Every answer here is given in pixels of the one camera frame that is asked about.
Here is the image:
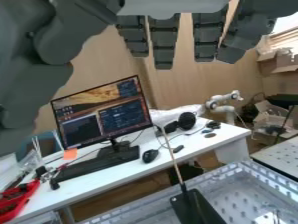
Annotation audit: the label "thin stick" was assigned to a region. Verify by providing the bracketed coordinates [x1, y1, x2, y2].
[156, 124, 188, 194]

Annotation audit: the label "black headphones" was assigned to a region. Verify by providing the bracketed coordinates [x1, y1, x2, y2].
[163, 111, 199, 135]

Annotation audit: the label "computer screen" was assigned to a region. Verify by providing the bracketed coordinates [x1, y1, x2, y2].
[50, 74, 155, 152]

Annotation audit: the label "cardboard box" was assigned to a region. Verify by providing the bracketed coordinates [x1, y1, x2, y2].
[256, 47, 298, 76]

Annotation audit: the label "black plate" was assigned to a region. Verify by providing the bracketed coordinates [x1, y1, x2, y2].
[170, 187, 229, 224]

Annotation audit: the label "small white jointed device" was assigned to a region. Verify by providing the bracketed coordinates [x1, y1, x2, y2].
[204, 89, 247, 127]

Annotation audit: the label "black mouse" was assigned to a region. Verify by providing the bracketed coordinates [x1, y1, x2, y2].
[142, 148, 162, 165]

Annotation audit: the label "red tray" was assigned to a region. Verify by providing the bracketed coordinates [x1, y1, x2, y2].
[0, 178, 43, 218]

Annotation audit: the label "clear box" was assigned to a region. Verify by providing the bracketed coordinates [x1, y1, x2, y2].
[79, 159, 298, 224]

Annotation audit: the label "orange sticky note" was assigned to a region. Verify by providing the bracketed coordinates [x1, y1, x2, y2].
[62, 147, 80, 161]

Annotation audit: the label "black keyboard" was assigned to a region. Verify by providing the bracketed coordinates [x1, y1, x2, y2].
[53, 145, 143, 184]

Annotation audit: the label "white desk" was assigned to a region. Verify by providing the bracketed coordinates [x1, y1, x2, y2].
[0, 114, 253, 224]

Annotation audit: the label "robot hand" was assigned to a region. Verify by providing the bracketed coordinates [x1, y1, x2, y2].
[0, 0, 298, 158]

